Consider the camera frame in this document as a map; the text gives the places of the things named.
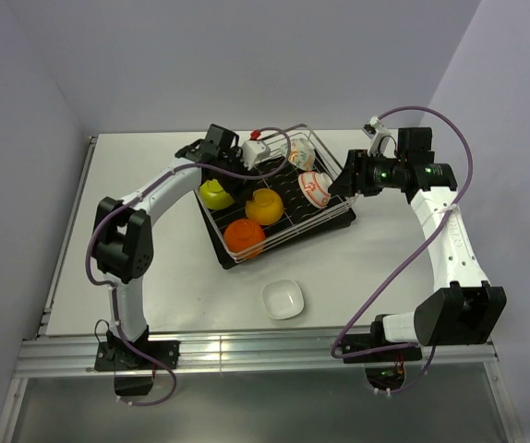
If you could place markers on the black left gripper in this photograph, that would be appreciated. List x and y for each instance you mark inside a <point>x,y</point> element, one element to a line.
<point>239,189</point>

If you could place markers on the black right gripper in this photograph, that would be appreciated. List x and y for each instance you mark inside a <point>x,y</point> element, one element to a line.
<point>348,182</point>

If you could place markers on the lime green bowl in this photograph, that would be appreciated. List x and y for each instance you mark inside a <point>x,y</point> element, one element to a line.
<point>214,196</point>

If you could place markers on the white bowl red ornaments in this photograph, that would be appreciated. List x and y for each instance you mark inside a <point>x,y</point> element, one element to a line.
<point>315,187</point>

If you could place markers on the yellow orange plastic bowl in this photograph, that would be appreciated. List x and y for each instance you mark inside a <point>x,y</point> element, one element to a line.
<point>265,208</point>

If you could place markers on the floral leaf pattern bowl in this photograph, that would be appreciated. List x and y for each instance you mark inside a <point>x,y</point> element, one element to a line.
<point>300,153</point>

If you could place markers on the orange bowl white inside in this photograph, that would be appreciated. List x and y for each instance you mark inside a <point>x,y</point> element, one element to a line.
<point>242,236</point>

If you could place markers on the small white square dish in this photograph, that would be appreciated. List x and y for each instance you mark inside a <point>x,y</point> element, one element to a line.
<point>282,299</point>

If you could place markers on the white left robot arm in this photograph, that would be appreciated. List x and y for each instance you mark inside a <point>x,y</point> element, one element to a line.
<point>121,248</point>

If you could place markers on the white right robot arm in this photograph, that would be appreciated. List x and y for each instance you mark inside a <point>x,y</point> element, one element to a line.
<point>464,307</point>

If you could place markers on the black drip tray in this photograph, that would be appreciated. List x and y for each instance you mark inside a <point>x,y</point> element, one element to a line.
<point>300,220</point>

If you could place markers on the steel wire dish rack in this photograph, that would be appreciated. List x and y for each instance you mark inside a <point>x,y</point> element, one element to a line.
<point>325,162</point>

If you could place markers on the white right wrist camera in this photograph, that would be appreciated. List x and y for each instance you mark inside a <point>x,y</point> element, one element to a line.
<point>379,136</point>

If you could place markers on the aluminium mounting rail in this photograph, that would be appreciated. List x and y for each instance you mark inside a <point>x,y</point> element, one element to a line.
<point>274,350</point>

